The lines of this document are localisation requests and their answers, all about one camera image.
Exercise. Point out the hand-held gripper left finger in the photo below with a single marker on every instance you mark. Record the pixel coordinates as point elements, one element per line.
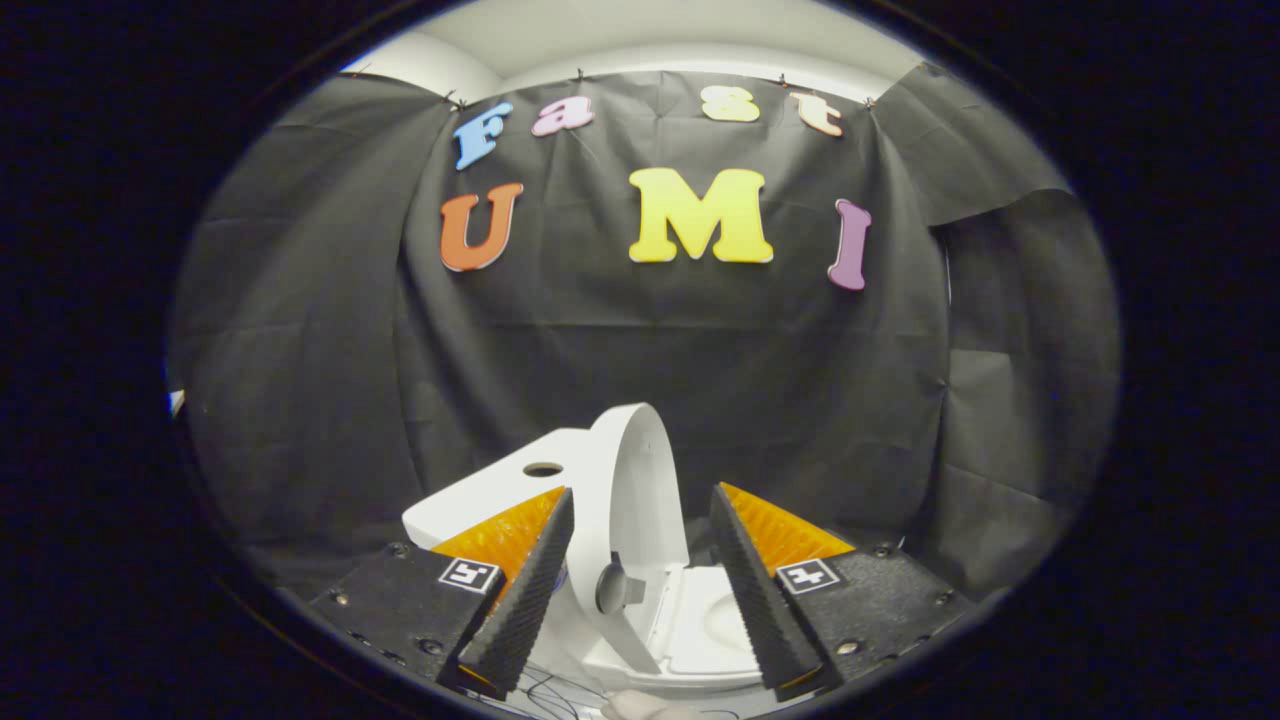
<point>525,590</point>

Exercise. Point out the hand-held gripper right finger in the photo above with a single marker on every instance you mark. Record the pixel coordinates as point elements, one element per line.
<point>760,590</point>

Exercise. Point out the white toilet lid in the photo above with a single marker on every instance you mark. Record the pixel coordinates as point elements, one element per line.
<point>645,500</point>

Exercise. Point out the white toilet seat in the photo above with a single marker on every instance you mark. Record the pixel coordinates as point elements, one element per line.
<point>700,625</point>

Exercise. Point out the white toilet tank cover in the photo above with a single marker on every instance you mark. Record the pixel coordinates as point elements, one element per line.
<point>500,490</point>

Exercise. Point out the white ceramic toilet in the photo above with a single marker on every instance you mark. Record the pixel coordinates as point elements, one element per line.
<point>690,682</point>

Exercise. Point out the white rounded object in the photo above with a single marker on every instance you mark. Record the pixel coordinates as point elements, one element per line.
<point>645,708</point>

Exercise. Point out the black backdrop cloth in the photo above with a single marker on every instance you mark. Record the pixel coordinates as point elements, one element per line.
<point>650,350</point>

